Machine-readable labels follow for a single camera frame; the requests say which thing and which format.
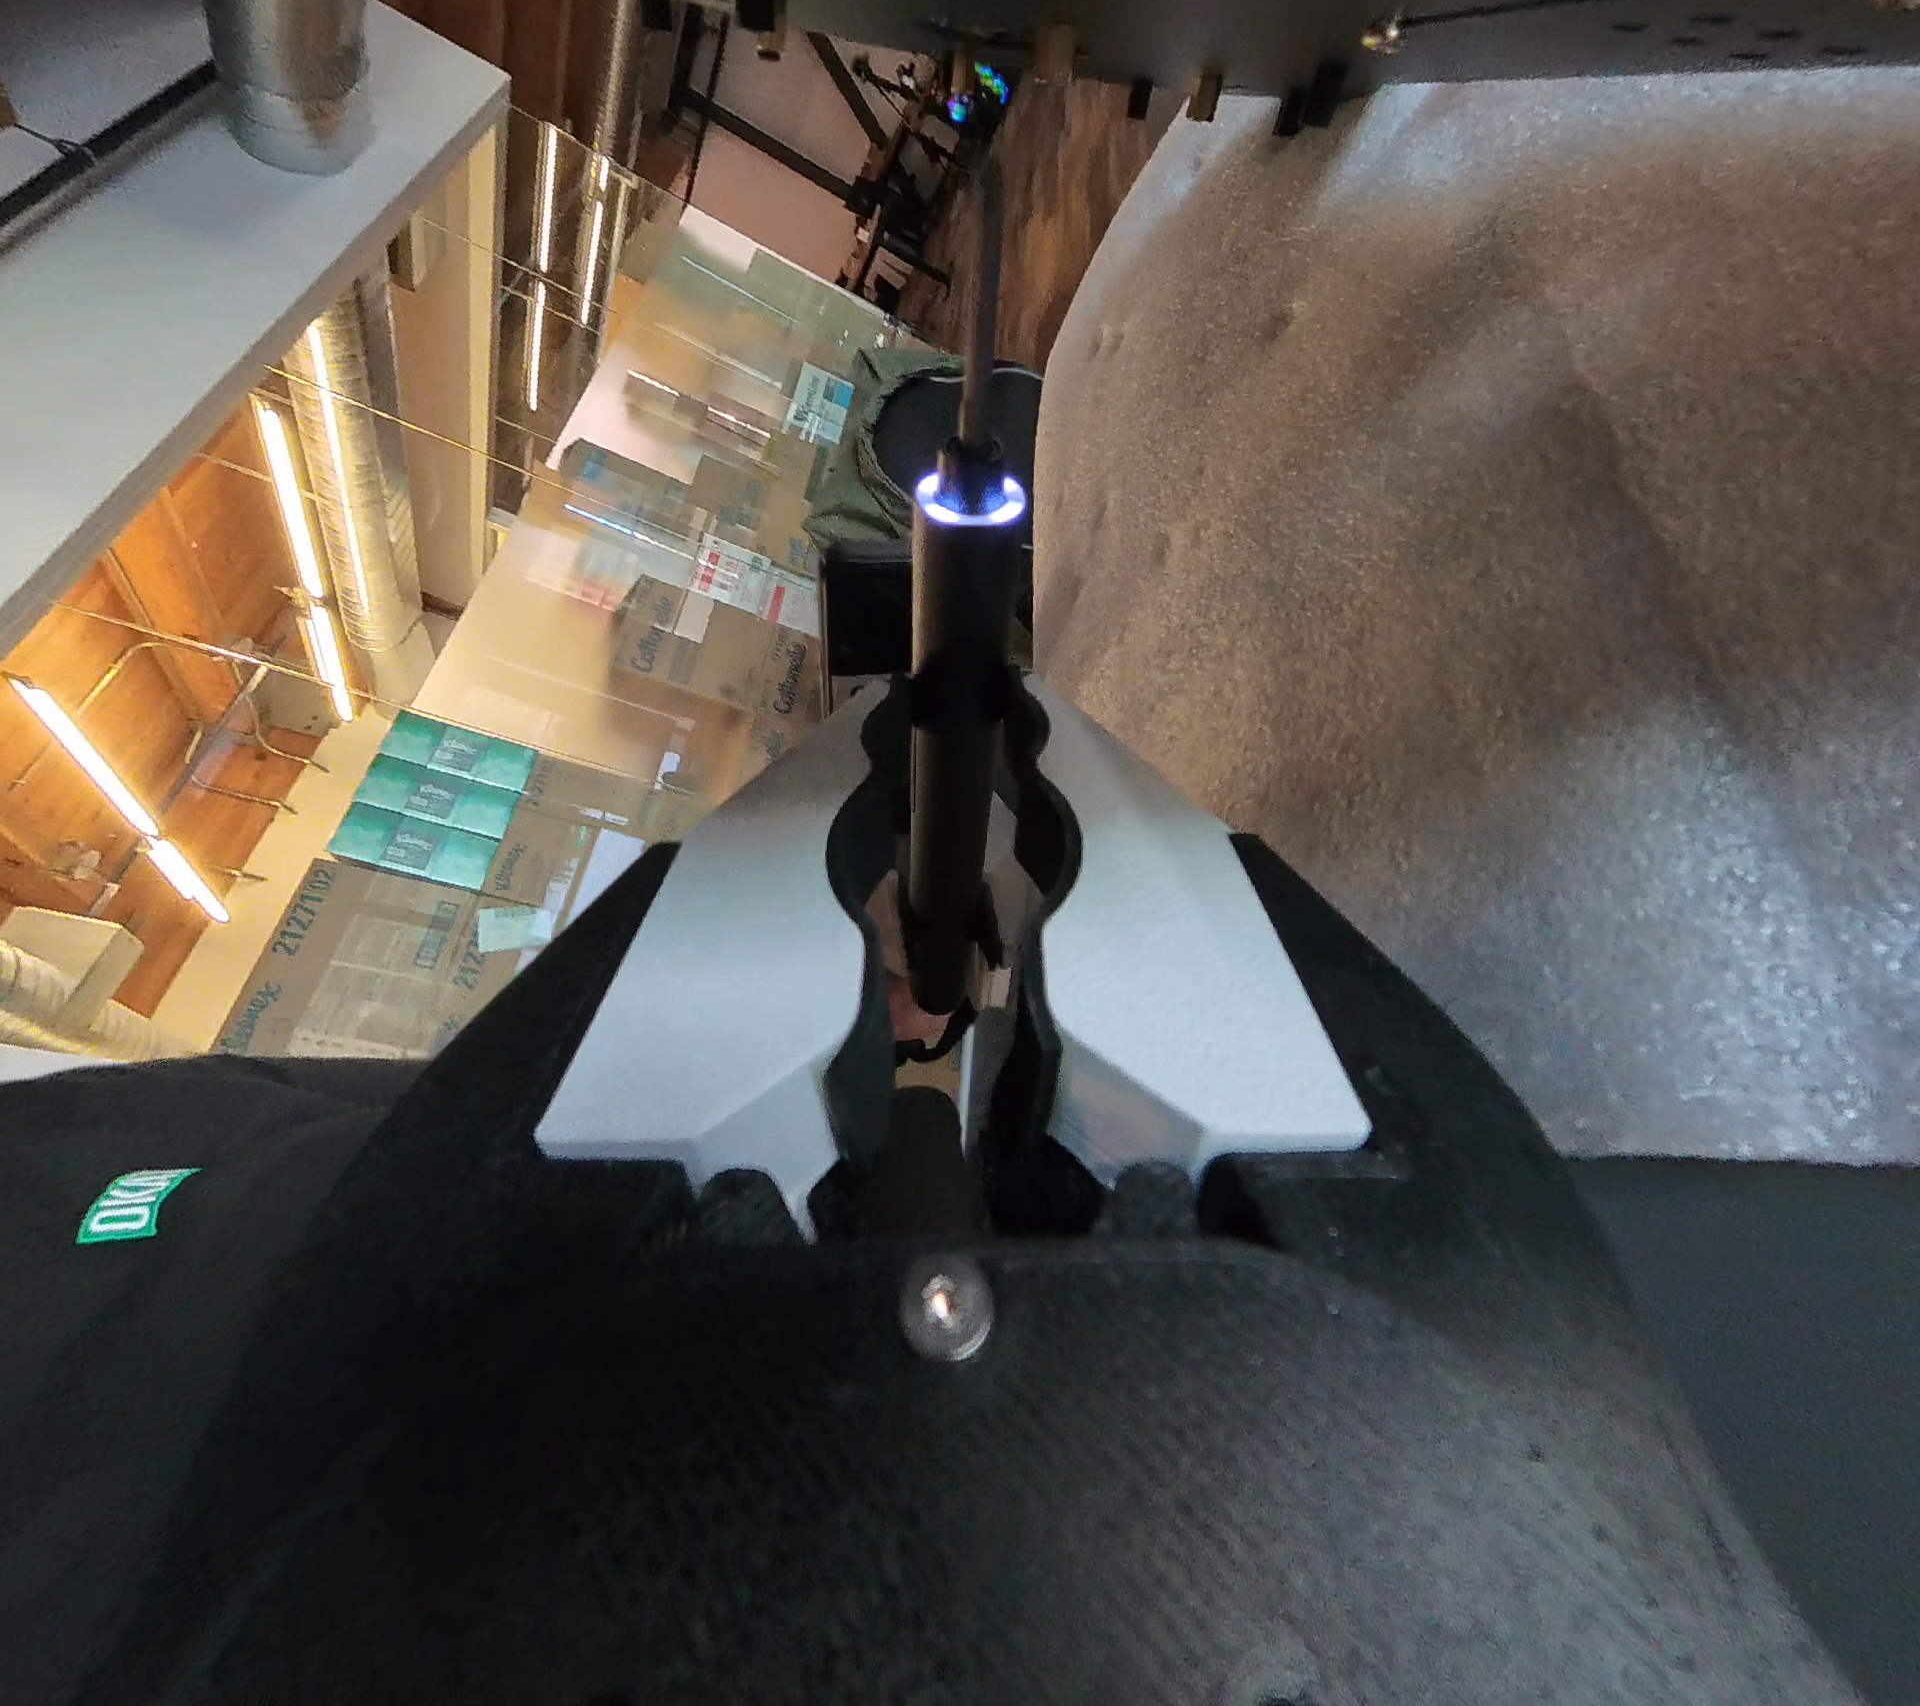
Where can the black round stool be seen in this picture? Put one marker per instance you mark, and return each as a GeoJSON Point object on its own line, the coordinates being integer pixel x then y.
{"type": "Point", "coordinates": [930, 414]}

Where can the black electric screwdriver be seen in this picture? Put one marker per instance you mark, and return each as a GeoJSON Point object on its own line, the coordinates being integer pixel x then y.
{"type": "Point", "coordinates": [960, 687]}

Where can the row of ceiling strip lights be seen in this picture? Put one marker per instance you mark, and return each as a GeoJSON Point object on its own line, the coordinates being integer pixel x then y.
{"type": "Point", "coordinates": [90, 747]}

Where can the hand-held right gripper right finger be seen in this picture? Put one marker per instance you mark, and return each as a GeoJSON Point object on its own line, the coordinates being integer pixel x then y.
{"type": "Point", "coordinates": [1186, 971]}

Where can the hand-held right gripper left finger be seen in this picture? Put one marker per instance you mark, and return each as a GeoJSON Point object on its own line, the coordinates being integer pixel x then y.
{"type": "Point", "coordinates": [705, 985]}

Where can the black box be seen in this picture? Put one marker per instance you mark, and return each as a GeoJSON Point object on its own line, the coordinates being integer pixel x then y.
{"type": "Point", "coordinates": [868, 613]}

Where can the black metal frame table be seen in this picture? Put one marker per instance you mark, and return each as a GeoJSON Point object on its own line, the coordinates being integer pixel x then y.
{"type": "Point", "coordinates": [883, 189]}

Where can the green tissue box pack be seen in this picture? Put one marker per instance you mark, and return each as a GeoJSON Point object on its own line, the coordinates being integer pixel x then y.
{"type": "Point", "coordinates": [441, 795]}
{"type": "Point", "coordinates": [459, 747]}
{"type": "Point", "coordinates": [417, 850]}

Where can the large white foam block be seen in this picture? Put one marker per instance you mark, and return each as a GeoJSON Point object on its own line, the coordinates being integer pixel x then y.
{"type": "Point", "coordinates": [1500, 536]}

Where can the large cardboard carton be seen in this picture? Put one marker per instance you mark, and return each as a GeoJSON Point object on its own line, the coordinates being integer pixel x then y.
{"type": "Point", "coordinates": [360, 971]}
{"type": "Point", "coordinates": [688, 649]}

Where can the person's black shirt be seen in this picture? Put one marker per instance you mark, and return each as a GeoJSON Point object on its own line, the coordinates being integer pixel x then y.
{"type": "Point", "coordinates": [90, 1436]}

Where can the green jacket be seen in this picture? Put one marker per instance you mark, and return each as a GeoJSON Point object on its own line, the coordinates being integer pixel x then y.
{"type": "Point", "coordinates": [862, 444]}

